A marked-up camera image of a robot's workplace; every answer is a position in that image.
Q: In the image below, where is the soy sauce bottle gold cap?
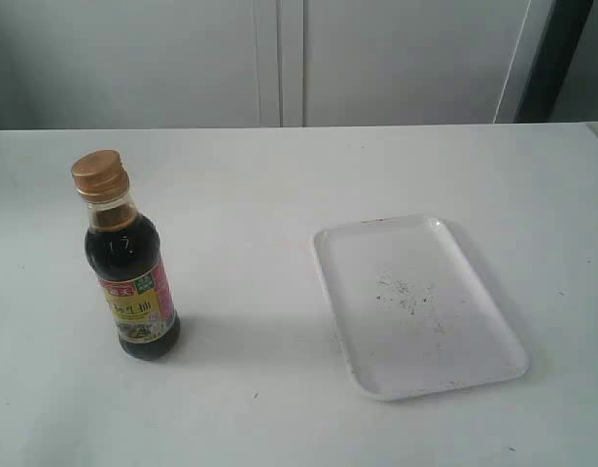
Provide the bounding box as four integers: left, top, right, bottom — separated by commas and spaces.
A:
71, 149, 181, 361

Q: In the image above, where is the white rectangular plastic tray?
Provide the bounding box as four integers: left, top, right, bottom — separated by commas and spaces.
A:
312, 214, 529, 402

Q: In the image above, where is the dark vertical post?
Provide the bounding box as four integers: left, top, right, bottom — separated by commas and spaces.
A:
514, 0, 594, 124

